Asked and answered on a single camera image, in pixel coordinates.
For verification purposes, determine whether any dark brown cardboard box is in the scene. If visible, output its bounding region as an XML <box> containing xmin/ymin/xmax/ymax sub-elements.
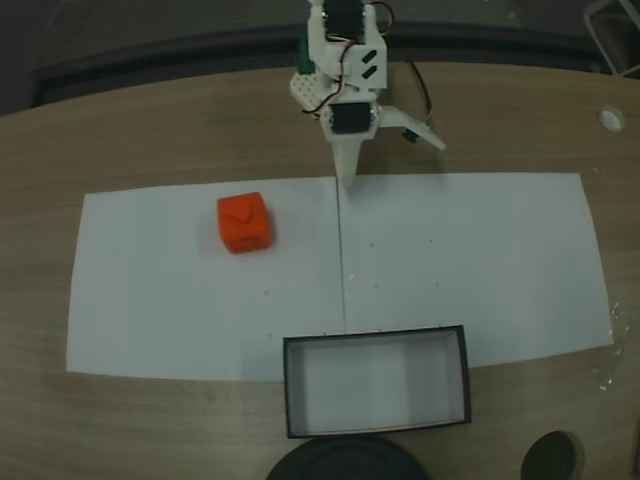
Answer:
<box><xmin>282</xmin><ymin>324</ymin><xmax>473</xmax><ymax>441</ymax></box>

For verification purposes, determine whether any white paper sheet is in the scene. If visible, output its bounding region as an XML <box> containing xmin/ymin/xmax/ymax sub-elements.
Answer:
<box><xmin>66</xmin><ymin>177</ymin><xmax>348</xmax><ymax>384</ymax></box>
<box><xmin>337</xmin><ymin>172</ymin><xmax>616</xmax><ymax>369</ymax></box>

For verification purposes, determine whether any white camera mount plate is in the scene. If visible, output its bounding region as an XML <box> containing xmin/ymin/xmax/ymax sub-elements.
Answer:
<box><xmin>377</xmin><ymin>103</ymin><xmax>448</xmax><ymax>151</ymax></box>

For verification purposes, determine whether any black round stand base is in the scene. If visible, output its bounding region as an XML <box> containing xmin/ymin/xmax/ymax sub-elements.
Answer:
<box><xmin>266</xmin><ymin>435</ymin><xmax>431</xmax><ymax>480</ymax></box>

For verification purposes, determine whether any small white round cap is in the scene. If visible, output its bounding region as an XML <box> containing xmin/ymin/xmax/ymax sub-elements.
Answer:
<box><xmin>598</xmin><ymin>104</ymin><xmax>626</xmax><ymax>133</ymax></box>

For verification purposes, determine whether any black camera cable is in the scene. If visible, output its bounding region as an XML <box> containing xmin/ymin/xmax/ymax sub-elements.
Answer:
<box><xmin>410</xmin><ymin>59</ymin><xmax>437</xmax><ymax>127</ymax></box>

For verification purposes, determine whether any grey metal chair frame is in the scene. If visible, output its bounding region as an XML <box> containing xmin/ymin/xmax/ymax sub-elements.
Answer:
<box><xmin>583</xmin><ymin>0</ymin><xmax>640</xmax><ymax>79</ymax></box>

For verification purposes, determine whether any orange cube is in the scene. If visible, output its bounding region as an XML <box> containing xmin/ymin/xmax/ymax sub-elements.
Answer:
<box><xmin>216</xmin><ymin>191</ymin><xmax>278</xmax><ymax>256</ymax></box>

